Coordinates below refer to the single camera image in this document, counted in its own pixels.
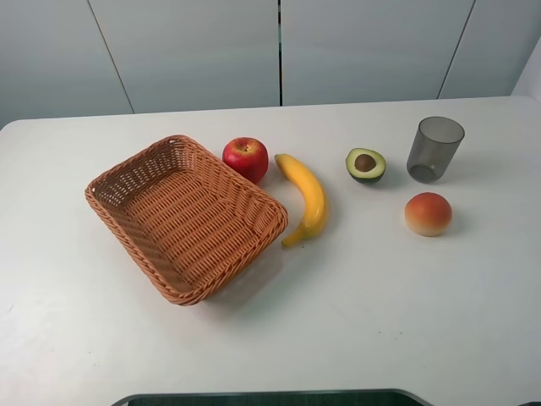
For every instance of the yellow banana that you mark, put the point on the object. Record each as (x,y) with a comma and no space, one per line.
(316,205)

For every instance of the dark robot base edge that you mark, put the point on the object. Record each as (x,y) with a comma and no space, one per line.
(324,397)

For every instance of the brown wicker basket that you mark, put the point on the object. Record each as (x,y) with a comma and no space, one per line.
(188,221)

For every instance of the red apple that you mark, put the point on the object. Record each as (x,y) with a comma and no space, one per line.
(248,157)

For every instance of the halved avocado with pit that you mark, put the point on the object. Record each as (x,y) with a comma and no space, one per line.
(365,166)

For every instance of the orange peach fruit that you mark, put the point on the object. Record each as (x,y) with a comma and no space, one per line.
(428,214)

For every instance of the grey translucent plastic cup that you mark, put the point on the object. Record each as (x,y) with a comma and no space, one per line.
(435,143)

